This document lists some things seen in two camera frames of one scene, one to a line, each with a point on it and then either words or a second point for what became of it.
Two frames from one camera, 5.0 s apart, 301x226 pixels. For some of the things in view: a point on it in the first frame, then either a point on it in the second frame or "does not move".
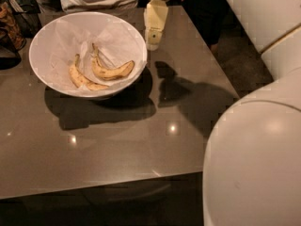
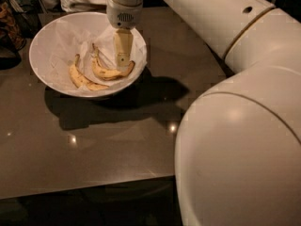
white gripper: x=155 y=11 -> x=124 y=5
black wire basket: x=26 y=8 does not move
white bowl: x=88 y=55 does not move
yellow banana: x=110 y=73 does not move
